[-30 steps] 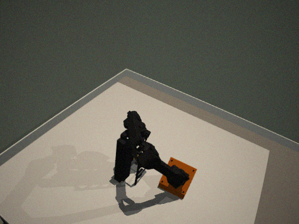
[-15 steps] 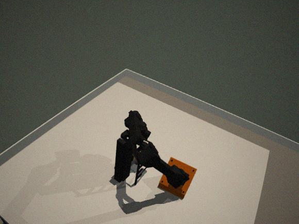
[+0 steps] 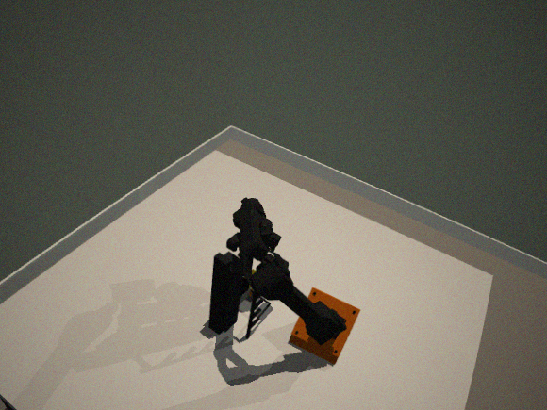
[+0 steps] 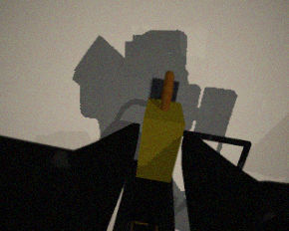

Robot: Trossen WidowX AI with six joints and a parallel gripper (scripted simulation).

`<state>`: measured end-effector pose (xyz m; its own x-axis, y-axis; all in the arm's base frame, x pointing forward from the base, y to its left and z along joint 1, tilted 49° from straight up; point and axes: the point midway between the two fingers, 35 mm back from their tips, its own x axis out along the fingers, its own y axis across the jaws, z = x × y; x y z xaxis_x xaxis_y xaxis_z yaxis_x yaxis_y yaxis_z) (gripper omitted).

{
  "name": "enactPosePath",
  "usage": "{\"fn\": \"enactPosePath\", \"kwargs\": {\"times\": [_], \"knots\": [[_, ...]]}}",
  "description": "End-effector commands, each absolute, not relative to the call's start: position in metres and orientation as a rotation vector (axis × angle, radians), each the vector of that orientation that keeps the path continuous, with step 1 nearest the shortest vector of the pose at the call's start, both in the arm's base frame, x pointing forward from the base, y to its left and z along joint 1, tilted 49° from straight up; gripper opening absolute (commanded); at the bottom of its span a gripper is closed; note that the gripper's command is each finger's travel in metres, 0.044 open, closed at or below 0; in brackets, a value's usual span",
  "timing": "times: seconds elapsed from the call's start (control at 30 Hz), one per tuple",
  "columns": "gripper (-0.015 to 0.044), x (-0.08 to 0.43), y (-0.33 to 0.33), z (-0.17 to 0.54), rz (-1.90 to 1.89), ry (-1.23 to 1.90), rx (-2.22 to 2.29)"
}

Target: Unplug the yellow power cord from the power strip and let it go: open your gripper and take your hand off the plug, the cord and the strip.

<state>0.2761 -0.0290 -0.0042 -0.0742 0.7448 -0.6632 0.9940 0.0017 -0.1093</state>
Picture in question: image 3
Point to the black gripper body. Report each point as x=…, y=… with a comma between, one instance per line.
x=234, y=242

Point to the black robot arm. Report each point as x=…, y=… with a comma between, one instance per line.
x=273, y=281

